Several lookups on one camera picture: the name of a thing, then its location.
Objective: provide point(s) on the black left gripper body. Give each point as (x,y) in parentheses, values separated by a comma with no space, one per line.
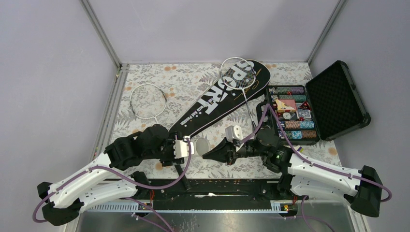
(167,153)

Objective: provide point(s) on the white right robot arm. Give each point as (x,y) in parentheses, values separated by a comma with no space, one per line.
(301,175)

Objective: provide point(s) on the red playing card box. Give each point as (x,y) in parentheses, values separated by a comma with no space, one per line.
(286,105)

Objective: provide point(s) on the floral table mat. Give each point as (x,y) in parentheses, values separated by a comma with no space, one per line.
(183,84)

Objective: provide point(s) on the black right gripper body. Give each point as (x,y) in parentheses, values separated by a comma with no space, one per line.
(248,150)

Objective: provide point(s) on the black racket cover bag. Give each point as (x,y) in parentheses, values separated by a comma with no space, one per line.
(219,101)

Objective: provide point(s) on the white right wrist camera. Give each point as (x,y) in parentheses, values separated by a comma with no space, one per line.
(234,133)

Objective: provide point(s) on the white shuttlecock tube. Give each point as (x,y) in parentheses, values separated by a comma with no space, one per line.
(201,146)

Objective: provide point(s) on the white racket black handle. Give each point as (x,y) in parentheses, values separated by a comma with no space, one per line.
(148,102)

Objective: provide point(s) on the black poker chip case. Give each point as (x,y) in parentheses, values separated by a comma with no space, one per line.
(328,106)

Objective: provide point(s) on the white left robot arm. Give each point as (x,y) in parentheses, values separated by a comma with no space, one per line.
(109,177)

